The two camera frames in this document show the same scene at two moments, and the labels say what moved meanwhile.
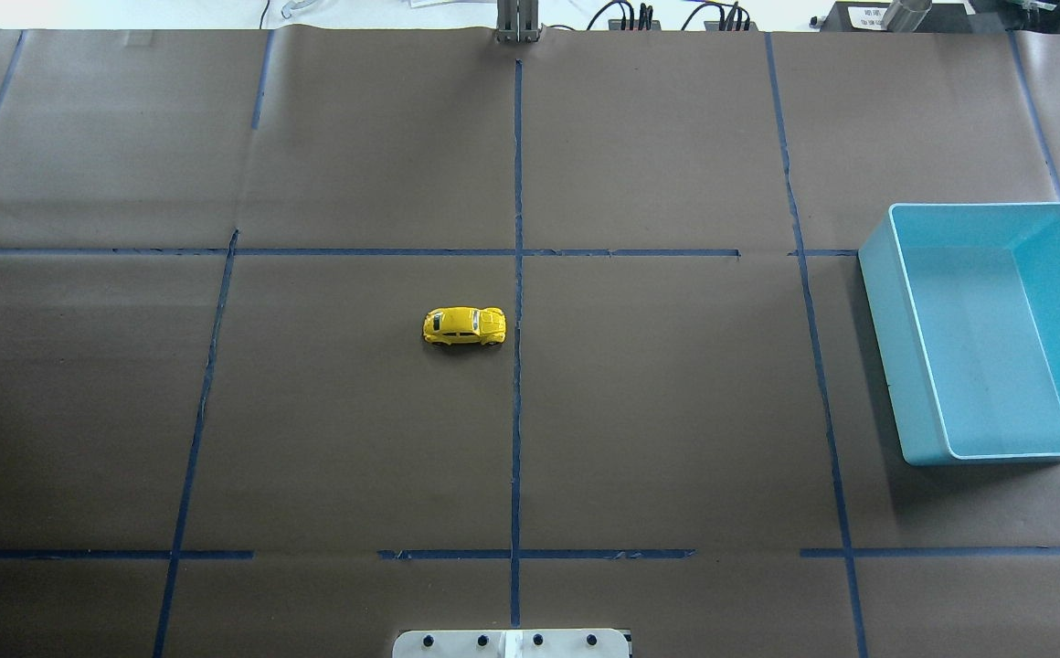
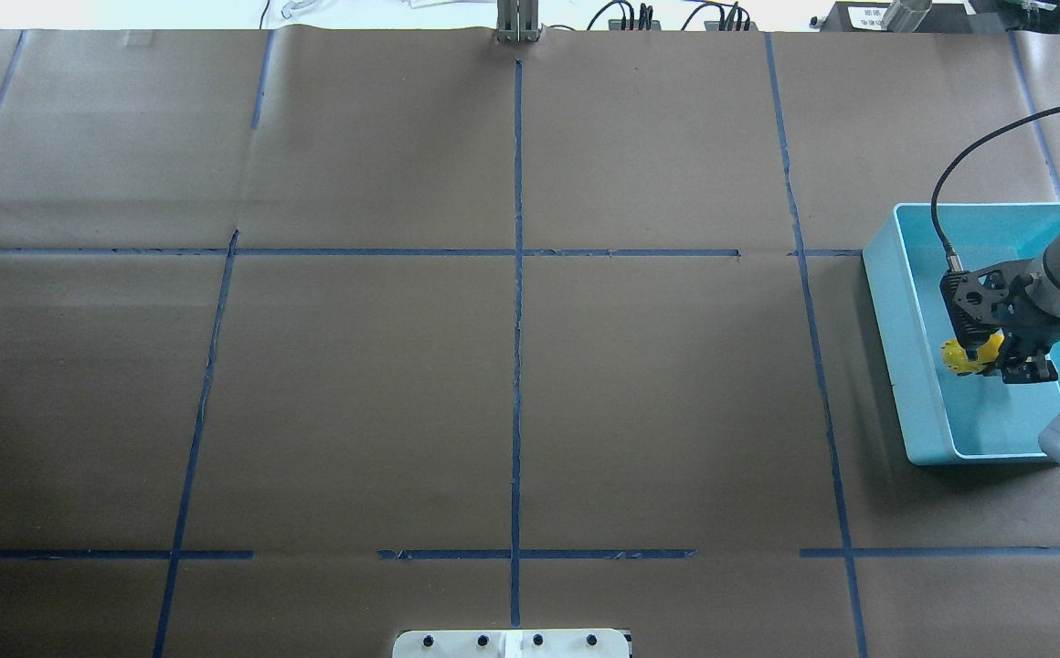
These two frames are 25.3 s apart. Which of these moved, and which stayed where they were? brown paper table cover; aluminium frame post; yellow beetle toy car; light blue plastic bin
Moved: yellow beetle toy car
Stayed: aluminium frame post; light blue plastic bin; brown paper table cover
